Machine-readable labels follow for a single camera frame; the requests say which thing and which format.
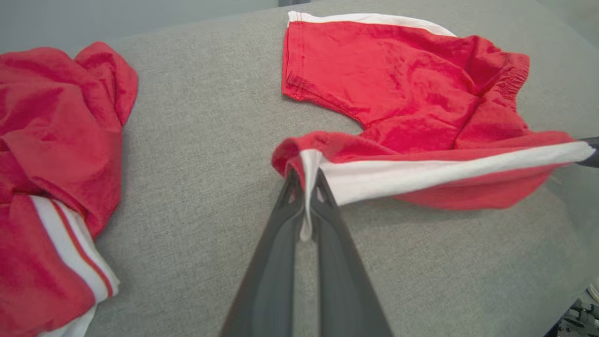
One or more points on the red Bulls shorts white stripe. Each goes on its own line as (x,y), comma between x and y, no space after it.
(398,70)

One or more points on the red Bulls jersey white sleeves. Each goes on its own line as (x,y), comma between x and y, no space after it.
(56,140)

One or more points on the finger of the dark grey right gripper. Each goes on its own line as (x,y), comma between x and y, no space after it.
(593,159)

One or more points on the dark grey equipment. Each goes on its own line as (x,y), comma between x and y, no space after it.
(578,320)

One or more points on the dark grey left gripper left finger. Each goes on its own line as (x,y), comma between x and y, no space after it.
(271,281)

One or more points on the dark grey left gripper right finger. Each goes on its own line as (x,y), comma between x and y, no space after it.
(341,290)

